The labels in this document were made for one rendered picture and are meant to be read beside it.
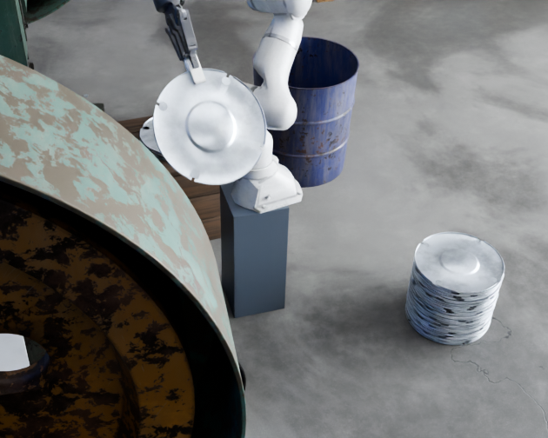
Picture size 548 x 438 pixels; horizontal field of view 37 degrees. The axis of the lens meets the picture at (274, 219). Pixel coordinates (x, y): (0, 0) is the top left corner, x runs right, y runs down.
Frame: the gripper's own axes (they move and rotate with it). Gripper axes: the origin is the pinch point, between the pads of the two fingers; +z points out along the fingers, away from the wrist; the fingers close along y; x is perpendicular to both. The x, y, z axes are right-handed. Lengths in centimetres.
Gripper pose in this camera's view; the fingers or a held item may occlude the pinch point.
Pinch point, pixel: (194, 69)
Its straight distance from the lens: 203.3
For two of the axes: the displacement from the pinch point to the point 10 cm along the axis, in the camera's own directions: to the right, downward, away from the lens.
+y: 3.8, -1.4, -9.2
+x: 8.6, -3.1, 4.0
